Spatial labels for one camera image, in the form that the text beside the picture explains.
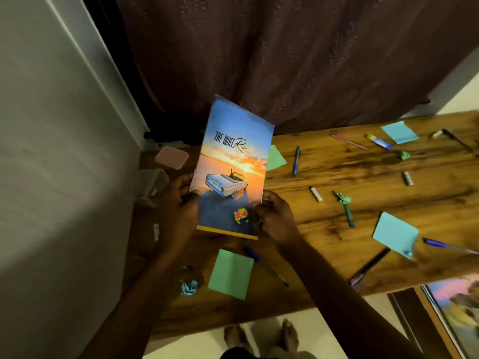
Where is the person's left hand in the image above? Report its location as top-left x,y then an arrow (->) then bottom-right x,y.
159,174 -> 203,255

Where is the person's right hand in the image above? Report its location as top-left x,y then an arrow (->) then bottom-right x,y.
251,190 -> 304,252

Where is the notebook with car sunset cover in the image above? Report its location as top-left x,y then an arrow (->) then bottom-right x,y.
189,95 -> 275,241

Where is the person's right forearm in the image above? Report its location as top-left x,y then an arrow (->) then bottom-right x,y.
279,241 -> 425,359

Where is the person's left forearm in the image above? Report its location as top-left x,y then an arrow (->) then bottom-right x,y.
79,247 -> 179,359

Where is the clear plastic container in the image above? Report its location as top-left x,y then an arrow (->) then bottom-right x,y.
135,168 -> 170,208

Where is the pink square container lid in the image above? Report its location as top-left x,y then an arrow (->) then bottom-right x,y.
154,146 -> 190,170

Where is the blue ballpoint pen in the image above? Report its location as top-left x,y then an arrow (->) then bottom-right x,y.
244,246 -> 290,287

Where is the small green sticky note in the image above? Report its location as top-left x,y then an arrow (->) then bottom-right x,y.
266,145 -> 288,172

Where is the large green sticky note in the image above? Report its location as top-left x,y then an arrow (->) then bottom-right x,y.
208,249 -> 255,301

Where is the teal pen with crumpled paper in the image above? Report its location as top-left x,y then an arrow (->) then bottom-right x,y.
332,190 -> 356,229

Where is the thin pink pen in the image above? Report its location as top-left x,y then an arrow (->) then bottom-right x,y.
330,134 -> 368,151

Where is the black marker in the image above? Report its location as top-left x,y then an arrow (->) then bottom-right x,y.
348,247 -> 391,287

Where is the person's left foot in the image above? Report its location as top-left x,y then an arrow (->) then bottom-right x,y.
223,324 -> 255,356

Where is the person's foot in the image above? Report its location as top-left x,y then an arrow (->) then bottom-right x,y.
223,324 -> 255,356
280,319 -> 300,354

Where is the person's right foot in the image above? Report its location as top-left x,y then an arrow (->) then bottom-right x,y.
280,319 -> 300,354

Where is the light blue sticky note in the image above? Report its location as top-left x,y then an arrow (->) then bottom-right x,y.
372,212 -> 420,260
380,120 -> 420,145

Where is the blue and yellow glue stick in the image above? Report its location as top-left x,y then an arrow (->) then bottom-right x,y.
366,134 -> 393,151

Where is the dark maroon curtain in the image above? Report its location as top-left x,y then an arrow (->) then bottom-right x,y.
114,0 -> 479,136

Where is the blue pen with silver tip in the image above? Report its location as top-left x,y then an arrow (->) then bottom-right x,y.
423,238 -> 479,256

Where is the black pen with white cap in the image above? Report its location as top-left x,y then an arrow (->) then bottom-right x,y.
432,128 -> 479,158

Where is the framed colourful picture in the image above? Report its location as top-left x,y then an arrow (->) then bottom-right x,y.
421,273 -> 479,359

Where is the white window frame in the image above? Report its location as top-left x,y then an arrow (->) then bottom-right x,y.
42,0 -> 151,151

